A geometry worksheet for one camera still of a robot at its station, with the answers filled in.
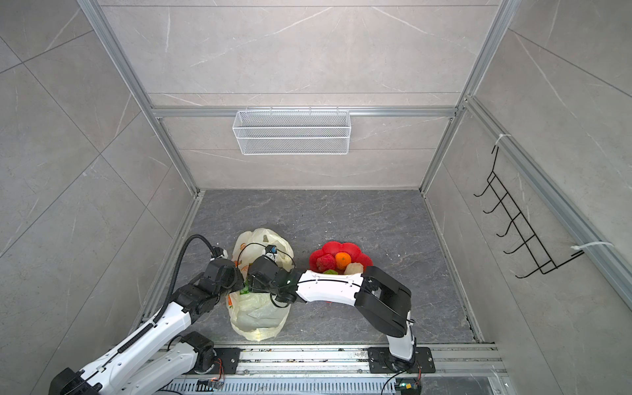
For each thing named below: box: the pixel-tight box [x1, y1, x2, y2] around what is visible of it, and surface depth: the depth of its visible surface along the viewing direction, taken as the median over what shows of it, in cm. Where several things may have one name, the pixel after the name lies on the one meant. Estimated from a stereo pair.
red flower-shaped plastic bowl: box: [309, 241, 374, 275], surface depth 93 cm
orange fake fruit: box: [334, 251, 352, 270], surface depth 93 cm
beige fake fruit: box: [343, 261, 364, 275], surface depth 89 cm
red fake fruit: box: [316, 253, 337, 274], surface depth 92 cm
